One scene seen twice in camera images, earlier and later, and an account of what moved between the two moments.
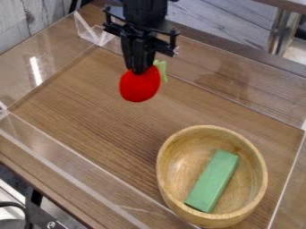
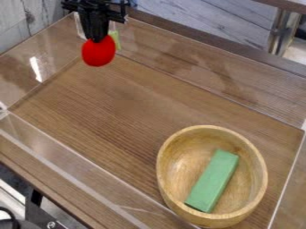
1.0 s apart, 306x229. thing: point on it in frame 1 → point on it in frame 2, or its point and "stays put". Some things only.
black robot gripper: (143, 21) → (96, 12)
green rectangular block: (208, 188) stays put
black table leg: (36, 198) stays put
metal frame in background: (283, 30) stays put
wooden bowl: (184, 156) stays put
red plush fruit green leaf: (139, 87) → (97, 54)
